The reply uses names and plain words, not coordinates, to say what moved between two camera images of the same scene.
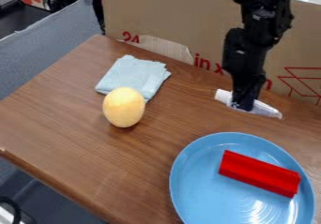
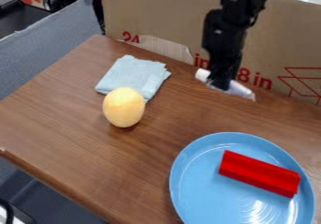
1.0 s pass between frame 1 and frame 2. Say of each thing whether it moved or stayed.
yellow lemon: stayed
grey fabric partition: stayed
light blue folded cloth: stayed
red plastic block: stayed
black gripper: moved
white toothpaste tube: moved
